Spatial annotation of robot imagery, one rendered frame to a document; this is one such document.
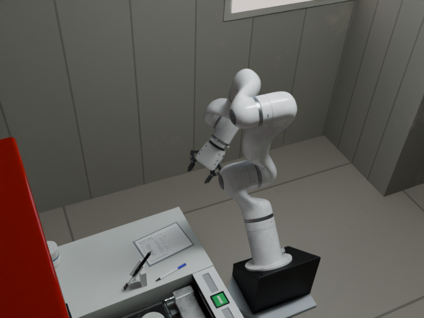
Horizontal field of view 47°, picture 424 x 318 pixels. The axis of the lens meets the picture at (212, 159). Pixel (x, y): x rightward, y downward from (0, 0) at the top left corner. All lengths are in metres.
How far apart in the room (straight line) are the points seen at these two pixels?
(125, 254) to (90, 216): 1.50
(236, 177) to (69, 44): 1.42
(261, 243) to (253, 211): 0.13
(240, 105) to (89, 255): 0.91
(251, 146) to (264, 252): 0.45
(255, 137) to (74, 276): 0.89
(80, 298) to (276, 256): 0.76
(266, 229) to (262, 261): 0.13
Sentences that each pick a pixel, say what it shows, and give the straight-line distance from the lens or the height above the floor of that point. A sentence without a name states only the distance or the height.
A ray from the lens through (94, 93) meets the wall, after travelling 3.07.
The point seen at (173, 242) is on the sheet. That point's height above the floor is 0.97.
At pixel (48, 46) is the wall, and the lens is 2.86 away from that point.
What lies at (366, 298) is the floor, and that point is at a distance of 3.22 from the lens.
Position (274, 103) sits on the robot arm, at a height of 1.68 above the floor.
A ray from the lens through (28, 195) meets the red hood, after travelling 1.09.
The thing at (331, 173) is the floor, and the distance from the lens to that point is 3.91.
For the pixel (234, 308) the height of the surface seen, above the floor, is 0.96.
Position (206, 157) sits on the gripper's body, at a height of 1.22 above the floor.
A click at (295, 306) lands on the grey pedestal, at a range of 2.09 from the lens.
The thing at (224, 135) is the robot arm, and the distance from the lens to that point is 2.00.
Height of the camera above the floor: 2.57
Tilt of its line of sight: 42 degrees down
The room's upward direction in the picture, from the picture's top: 3 degrees clockwise
